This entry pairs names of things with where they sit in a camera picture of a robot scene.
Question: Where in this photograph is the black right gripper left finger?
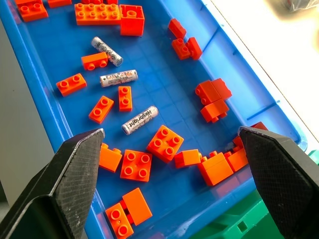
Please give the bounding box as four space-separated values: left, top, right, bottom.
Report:
0 128 105 239

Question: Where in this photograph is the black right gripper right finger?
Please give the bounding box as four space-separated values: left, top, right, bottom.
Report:
238 125 319 239

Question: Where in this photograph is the green plastic crate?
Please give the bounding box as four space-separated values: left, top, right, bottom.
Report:
191 148 319 239

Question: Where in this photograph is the silver Heybright battery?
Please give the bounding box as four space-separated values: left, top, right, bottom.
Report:
122 106 159 135

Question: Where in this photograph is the silver battery with orange print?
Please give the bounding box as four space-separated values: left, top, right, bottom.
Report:
100 69 139 88

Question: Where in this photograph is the blue plastic bin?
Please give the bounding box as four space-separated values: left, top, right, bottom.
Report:
0 0 309 239

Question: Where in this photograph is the silver battery with dark print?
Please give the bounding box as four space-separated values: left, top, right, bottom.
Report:
91 36 124 67

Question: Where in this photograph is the orange 2x4 plastic brick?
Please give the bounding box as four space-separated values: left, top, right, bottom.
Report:
74 3 122 26

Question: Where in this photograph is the red upside-down plastic brick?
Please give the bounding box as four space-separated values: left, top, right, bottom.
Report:
119 4 145 37

